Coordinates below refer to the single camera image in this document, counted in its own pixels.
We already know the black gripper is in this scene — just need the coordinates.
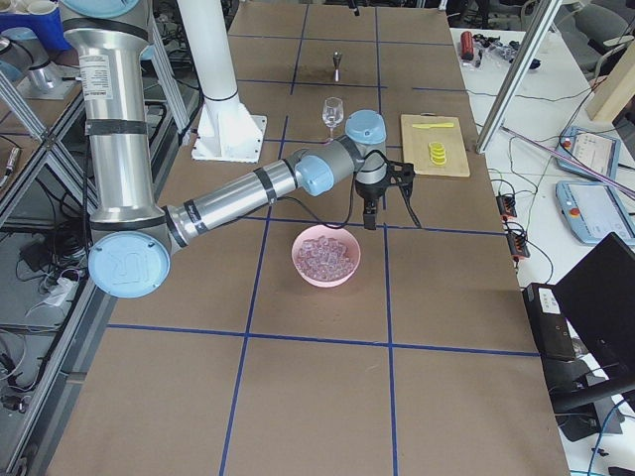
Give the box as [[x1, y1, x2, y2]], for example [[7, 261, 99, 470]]
[[355, 179, 387, 229]]

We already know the steel double jigger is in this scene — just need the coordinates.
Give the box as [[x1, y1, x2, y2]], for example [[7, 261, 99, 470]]
[[332, 51, 342, 82]]

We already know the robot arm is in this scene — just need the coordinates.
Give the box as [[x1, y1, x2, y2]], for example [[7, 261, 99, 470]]
[[60, 1, 388, 298]]

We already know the pile of clear ice cubes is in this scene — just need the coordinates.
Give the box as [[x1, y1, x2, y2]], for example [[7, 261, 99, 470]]
[[296, 236, 355, 282]]

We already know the clear wine glass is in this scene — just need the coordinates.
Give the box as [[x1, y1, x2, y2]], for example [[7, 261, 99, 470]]
[[321, 97, 343, 143]]

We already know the pink bowl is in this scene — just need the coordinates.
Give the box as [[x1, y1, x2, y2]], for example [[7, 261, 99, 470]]
[[291, 225, 361, 288]]

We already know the bamboo cutting board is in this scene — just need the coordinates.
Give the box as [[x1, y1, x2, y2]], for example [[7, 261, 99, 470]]
[[400, 114, 470, 178]]

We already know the yellow plastic knife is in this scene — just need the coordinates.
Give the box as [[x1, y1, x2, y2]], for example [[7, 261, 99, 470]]
[[411, 122, 455, 130]]

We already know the black box device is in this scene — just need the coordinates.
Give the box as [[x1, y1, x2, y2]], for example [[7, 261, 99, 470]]
[[522, 283, 588, 362]]

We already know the red cylinder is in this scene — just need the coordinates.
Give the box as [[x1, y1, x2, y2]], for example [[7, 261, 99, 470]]
[[459, 31, 474, 61]]

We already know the plastic bag with parts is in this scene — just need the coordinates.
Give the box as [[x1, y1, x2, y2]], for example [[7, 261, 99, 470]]
[[472, 34, 520, 67]]

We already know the blue teach pendant near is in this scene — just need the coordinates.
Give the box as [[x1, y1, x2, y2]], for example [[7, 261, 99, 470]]
[[556, 180, 634, 246]]

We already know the blue teach pendant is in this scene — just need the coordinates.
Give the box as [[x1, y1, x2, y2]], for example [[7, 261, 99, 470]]
[[556, 126, 620, 179], [556, 180, 634, 246]]

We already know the black monitor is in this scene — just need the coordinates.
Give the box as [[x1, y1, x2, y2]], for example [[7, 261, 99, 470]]
[[554, 232, 634, 371]]

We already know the blue teach pendant far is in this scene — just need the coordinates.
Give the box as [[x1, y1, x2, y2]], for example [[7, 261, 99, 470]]
[[556, 126, 620, 179]]

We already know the wooden plank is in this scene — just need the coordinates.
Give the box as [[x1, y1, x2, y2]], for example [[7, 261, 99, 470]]
[[586, 49, 634, 122]]

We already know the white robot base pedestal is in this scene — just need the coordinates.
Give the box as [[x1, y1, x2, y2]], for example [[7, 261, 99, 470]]
[[178, 0, 267, 164]]

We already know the aluminium frame post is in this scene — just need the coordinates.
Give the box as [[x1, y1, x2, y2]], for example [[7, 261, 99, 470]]
[[475, 0, 562, 154]]

